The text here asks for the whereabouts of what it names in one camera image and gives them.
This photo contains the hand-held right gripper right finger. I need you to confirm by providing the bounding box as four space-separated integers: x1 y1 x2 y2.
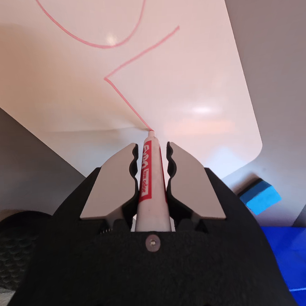
167 142 226 226

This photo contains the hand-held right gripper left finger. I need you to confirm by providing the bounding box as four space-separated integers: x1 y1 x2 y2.
80 144 140 226

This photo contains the red whiteboard marker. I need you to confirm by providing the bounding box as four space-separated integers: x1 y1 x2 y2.
134 130 172 232

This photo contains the blue whiteboard eraser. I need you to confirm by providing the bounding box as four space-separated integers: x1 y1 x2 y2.
238 178 282 216

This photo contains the blue storage bin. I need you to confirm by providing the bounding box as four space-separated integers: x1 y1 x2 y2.
261 226 306 293

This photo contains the white whiteboard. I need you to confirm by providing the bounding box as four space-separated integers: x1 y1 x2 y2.
0 0 263 181

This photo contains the black mesh chair armrest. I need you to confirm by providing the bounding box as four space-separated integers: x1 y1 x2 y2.
0 211 54 292

